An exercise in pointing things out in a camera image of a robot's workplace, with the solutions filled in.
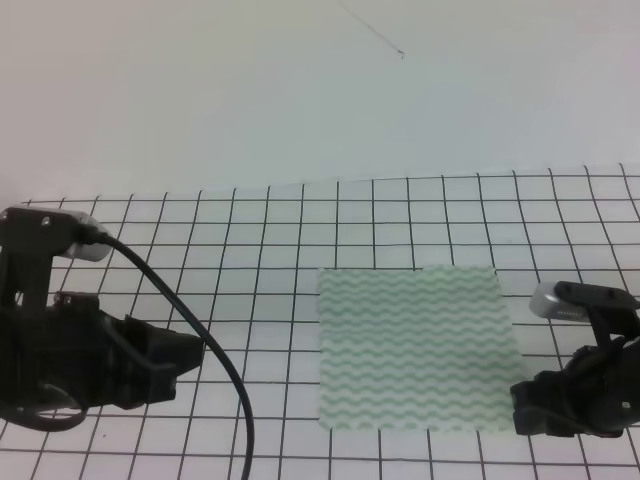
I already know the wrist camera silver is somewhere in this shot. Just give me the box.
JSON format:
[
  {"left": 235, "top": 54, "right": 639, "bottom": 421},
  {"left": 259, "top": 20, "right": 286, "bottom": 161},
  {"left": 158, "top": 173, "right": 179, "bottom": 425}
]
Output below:
[
  {"left": 529, "top": 281, "right": 639, "bottom": 346},
  {"left": 1, "top": 205, "right": 112, "bottom": 262}
]

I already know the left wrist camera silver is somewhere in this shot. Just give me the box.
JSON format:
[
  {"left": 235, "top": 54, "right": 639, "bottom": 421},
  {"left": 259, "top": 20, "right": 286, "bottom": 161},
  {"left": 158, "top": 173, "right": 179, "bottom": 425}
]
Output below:
[{"left": 1, "top": 205, "right": 112, "bottom": 262}]

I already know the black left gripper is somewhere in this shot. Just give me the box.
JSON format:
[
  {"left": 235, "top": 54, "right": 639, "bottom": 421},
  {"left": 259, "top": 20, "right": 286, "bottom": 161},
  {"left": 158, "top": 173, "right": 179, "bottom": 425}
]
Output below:
[{"left": 1, "top": 294, "right": 204, "bottom": 413}]

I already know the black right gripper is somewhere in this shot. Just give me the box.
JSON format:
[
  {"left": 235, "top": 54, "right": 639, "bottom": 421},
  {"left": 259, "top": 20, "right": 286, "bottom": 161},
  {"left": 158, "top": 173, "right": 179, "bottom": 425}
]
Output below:
[{"left": 510, "top": 337, "right": 639, "bottom": 436}]

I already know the green white wavy towel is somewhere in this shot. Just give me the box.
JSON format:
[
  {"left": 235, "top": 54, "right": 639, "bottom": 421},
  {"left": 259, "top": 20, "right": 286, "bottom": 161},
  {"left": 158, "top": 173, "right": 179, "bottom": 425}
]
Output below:
[{"left": 317, "top": 265, "right": 526, "bottom": 432}]

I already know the black left camera cable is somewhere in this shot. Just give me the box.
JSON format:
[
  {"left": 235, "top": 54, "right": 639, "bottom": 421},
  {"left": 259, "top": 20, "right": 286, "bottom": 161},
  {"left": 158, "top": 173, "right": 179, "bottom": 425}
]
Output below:
[{"left": 82, "top": 230, "right": 256, "bottom": 480}]

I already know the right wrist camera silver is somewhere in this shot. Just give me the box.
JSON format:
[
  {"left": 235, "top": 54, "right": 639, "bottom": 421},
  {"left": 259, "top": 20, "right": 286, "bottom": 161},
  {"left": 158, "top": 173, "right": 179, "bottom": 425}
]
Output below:
[{"left": 529, "top": 281, "right": 639, "bottom": 346}]

